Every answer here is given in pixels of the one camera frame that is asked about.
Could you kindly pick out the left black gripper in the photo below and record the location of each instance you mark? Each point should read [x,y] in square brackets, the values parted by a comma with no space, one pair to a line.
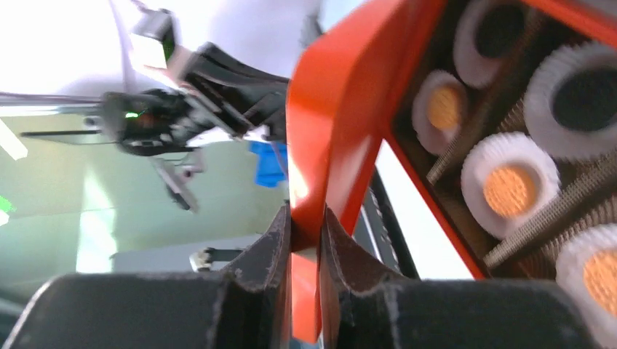
[212,97]

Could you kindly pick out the black sandwich cookie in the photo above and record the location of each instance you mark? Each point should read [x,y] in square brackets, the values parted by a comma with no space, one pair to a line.
[586,101]
[498,30]

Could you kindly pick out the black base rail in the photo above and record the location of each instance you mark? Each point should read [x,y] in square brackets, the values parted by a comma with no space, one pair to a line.
[379,233]

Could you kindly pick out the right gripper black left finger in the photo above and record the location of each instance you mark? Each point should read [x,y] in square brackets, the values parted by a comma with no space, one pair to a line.
[244,305]

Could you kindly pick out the white paper cup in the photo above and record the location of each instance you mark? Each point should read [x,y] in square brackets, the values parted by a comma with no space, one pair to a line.
[556,140]
[473,69]
[433,140]
[569,268]
[506,148]

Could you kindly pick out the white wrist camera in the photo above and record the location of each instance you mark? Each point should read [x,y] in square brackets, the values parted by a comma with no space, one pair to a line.
[156,47]

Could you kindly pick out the orange box lid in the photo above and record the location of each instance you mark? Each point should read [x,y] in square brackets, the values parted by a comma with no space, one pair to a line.
[344,92]

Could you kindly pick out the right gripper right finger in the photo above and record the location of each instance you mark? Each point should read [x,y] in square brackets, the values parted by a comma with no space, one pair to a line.
[365,304]

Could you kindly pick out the orange cookie box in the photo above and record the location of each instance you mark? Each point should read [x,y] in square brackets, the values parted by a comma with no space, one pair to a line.
[510,124]

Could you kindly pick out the round orange cookie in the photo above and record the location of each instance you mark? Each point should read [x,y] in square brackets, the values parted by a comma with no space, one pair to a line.
[445,108]
[510,191]
[599,277]

